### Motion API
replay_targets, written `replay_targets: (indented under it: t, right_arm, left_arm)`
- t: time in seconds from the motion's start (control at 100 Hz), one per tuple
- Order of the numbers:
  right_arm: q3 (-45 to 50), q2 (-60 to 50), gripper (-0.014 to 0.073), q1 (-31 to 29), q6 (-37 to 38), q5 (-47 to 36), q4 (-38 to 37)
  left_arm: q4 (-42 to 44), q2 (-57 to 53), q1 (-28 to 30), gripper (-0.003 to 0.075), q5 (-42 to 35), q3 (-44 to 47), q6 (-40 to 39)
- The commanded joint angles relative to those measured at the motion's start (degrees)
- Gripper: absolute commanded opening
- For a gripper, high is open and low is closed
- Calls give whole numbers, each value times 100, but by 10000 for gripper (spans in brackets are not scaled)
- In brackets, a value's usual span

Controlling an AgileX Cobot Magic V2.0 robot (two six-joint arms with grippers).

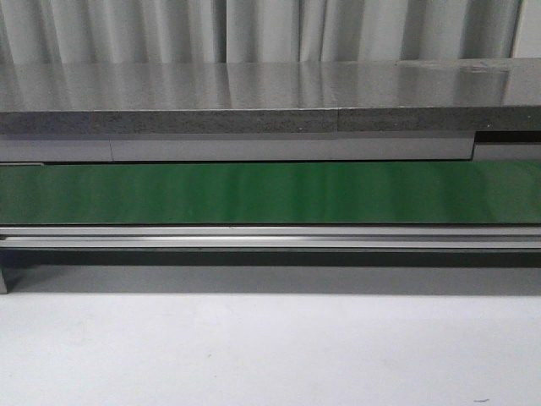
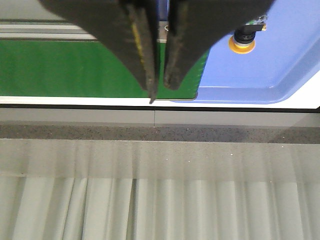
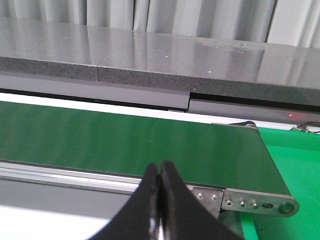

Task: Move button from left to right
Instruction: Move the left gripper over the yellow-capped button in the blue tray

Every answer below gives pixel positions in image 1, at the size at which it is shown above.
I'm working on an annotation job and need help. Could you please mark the grey stone counter slab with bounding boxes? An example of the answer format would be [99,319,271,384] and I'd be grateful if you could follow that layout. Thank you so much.
[1,58,540,136]

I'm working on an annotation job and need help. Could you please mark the green conveyor belt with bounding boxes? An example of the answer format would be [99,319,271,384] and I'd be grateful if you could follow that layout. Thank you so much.
[1,161,540,225]

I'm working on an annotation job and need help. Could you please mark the grey panel under counter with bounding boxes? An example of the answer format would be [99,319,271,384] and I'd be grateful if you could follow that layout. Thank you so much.
[1,130,540,164]

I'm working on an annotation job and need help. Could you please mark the white pleated curtain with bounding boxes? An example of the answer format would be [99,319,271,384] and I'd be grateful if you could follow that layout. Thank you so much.
[1,1,540,64]

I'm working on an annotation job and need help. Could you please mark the aluminium conveyor side rail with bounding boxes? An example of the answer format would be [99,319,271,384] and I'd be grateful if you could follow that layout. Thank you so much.
[1,225,540,296]

